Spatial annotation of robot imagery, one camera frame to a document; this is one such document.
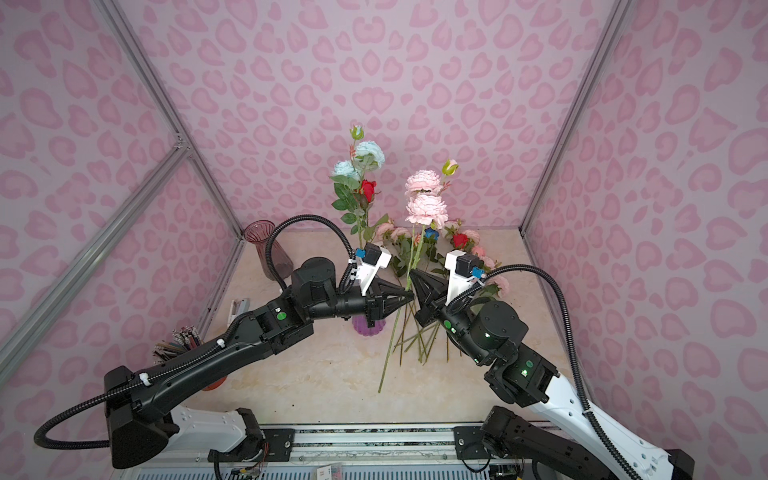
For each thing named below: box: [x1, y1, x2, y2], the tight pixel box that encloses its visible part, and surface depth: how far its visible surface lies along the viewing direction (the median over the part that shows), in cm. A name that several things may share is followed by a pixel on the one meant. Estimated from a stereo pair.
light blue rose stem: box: [330, 125, 388, 248], surface depth 71 cm
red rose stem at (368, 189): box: [361, 179, 381, 203], surface depth 74 cm
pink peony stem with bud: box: [378, 159, 459, 393], surface depth 57 cm
